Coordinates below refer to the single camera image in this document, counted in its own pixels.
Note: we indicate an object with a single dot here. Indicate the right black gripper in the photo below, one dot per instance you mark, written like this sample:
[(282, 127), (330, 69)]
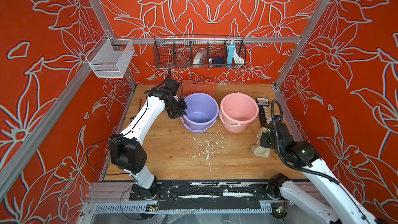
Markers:
[(264, 136)]

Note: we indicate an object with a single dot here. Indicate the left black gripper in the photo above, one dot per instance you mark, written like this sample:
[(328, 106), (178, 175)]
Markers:
[(182, 111)]

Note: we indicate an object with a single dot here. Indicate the yellow stained cloth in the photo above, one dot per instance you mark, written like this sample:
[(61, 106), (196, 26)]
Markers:
[(257, 149)]

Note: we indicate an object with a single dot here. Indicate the purple plastic bucket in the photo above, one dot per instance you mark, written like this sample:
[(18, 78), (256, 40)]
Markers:
[(201, 113)]

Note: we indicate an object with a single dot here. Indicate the pink plastic bucket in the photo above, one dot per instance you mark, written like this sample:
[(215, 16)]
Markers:
[(237, 111)]

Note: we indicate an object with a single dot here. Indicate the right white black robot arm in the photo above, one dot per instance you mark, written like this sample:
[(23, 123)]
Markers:
[(341, 206)]

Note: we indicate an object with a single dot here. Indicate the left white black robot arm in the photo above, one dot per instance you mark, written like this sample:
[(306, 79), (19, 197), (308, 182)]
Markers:
[(126, 149)]

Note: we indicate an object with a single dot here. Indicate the clear plastic bottle in basket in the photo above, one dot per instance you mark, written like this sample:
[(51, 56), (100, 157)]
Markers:
[(199, 59)]

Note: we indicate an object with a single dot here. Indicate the dark blue round object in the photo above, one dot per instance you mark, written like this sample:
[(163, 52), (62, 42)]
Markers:
[(218, 62)]

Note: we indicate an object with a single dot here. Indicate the light blue box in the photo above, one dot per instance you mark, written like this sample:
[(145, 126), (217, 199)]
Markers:
[(231, 50)]

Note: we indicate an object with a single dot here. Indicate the black white handled brush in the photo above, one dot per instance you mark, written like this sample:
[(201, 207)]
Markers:
[(264, 116)]

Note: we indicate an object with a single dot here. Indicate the black wire wall basket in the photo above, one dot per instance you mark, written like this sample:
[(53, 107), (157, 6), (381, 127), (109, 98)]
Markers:
[(178, 51)]

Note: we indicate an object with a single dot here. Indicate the white wire mesh basket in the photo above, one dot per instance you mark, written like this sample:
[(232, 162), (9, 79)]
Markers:
[(109, 60)]

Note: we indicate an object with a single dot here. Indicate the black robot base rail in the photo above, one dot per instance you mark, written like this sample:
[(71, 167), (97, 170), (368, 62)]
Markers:
[(212, 195)]

